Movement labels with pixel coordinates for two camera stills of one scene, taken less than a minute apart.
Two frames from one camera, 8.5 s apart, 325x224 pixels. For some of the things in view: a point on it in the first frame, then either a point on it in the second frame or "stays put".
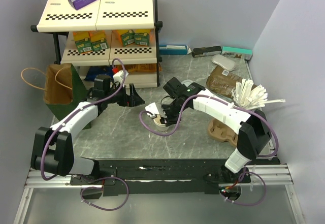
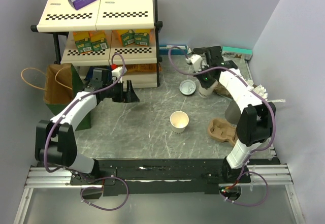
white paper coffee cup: x=159 y=126 -> x=179 y=121
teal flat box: x=238 y=52 stays put
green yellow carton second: x=98 y=39 stays put
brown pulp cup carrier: x=221 y=131 stays put
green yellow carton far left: x=83 y=41 stays put
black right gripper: x=169 y=121 -> x=205 y=85
